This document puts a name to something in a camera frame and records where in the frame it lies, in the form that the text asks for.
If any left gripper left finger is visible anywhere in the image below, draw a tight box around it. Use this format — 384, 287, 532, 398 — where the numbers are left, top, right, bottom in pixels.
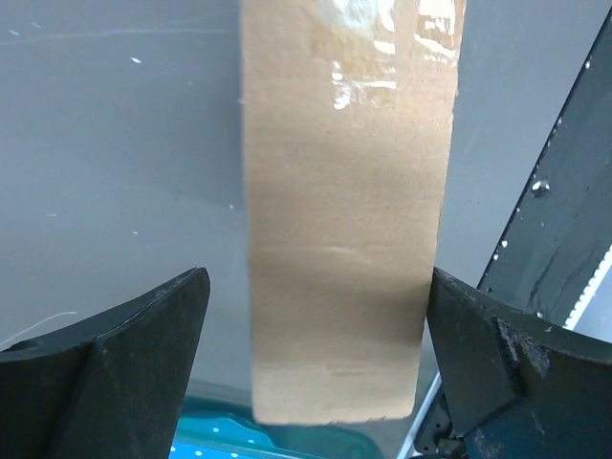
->
1, 268, 210, 458

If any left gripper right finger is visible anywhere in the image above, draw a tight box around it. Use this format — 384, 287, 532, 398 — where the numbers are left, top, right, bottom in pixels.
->
426, 270, 611, 458

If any brown cardboard express box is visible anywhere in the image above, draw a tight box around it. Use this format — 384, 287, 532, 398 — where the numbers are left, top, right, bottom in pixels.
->
242, 1, 466, 426

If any blue perforated plate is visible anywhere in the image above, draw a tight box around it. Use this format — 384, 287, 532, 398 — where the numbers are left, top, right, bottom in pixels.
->
168, 413, 282, 458

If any teal plastic bin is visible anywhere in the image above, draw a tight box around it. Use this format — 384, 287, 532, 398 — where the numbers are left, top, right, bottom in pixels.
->
179, 396, 383, 459

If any grey cable duct rail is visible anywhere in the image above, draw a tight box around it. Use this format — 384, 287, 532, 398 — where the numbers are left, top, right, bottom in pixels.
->
563, 249, 612, 330

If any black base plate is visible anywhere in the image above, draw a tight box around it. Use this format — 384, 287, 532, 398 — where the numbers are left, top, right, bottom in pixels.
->
478, 18, 611, 327

